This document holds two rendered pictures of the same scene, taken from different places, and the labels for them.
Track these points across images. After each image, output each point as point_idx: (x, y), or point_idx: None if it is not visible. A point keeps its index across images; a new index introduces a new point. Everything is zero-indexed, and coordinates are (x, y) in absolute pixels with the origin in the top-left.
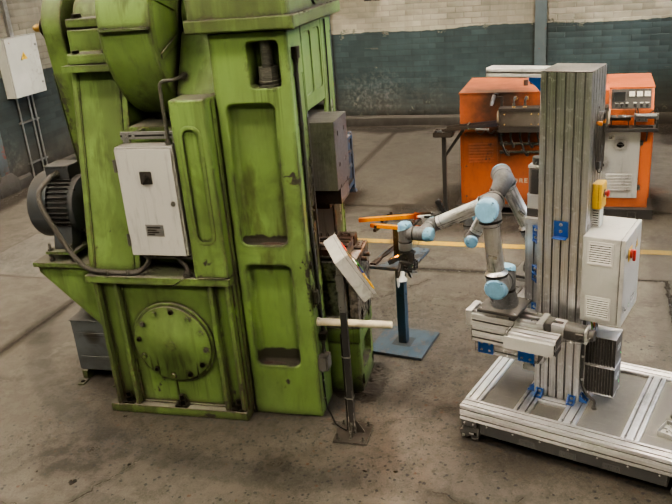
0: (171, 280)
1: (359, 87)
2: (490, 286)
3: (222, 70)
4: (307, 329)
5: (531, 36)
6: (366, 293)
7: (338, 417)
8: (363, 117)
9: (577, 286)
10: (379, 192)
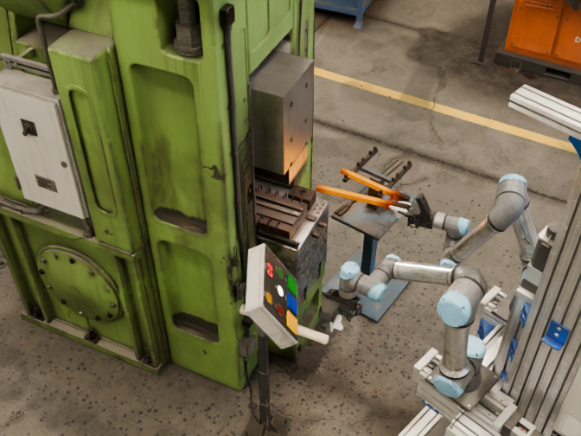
0: (69, 234)
1: None
2: (440, 382)
3: (123, 18)
4: (226, 318)
5: None
6: (284, 342)
7: (257, 396)
8: None
9: (560, 394)
10: (412, 1)
